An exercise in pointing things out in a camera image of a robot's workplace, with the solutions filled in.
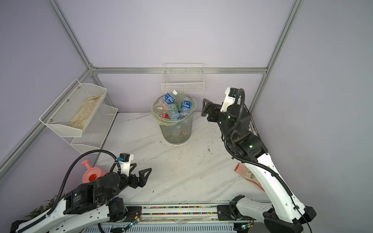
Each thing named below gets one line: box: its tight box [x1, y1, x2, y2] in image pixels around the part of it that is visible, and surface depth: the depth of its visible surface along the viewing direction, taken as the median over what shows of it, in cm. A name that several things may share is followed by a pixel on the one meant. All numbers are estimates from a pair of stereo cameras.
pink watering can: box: [80, 159, 105, 184], surface depth 77 cm
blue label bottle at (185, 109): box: [177, 100, 192, 120], surface depth 88 cm
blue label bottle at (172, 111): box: [166, 103, 181, 120], surface depth 81 cm
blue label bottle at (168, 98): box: [162, 92, 176, 105], surface depth 86 cm
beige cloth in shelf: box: [68, 94, 103, 130], surface depth 81 cm
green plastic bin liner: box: [151, 94, 198, 126], surface depth 82 cm
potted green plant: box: [25, 193, 66, 219], surface depth 61 cm
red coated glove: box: [234, 162, 266, 192], surface depth 89 cm
